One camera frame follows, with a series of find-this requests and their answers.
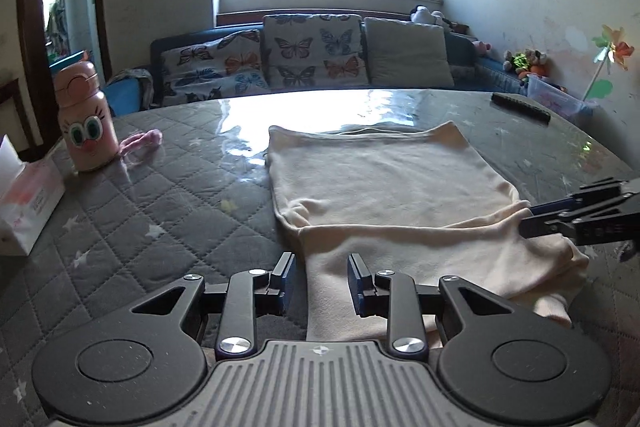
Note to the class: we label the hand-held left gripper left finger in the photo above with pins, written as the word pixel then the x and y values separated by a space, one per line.
pixel 286 284

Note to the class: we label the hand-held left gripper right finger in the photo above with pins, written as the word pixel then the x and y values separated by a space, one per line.
pixel 357 287

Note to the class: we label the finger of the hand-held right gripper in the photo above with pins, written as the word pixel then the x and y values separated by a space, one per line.
pixel 600 192
pixel 545 226

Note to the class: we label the cream long-sleeve top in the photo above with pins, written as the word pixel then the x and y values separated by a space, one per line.
pixel 390 177

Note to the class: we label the hanging clothes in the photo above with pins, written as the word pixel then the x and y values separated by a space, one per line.
pixel 56 27

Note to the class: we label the clear plastic storage box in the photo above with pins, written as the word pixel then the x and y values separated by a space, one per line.
pixel 560 99

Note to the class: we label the black remote control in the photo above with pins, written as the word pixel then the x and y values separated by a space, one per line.
pixel 520 108

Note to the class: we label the grey quilted table cover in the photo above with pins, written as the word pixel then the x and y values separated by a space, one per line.
pixel 175 207

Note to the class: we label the colourful paper pinwheel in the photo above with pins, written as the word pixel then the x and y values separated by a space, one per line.
pixel 612 49

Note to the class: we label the pile of small plush toys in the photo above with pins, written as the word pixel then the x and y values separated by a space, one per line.
pixel 525 63

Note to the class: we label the dark blue sofa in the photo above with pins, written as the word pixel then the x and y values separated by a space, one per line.
pixel 465 57

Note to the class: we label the pink plush toy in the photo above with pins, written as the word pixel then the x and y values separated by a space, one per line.
pixel 480 48

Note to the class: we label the plain grey cushion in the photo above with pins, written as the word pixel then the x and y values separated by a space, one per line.
pixel 407 54

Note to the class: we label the butterfly print cushion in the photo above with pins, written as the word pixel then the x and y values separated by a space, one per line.
pixel 315 52
pixel 215 69

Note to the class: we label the white plush toy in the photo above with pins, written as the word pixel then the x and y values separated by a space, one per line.
pixel 425 14

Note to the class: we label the blue blanket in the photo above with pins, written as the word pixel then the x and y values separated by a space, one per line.
pixel 125 94

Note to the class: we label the pink cartoon-face bottle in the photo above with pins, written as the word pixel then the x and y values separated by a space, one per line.
pixel 87 132

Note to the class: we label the pink and white tissue box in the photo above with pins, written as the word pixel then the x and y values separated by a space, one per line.
pixel 27 202

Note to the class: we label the blue storage bin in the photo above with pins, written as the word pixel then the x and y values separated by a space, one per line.
pixel 67 58

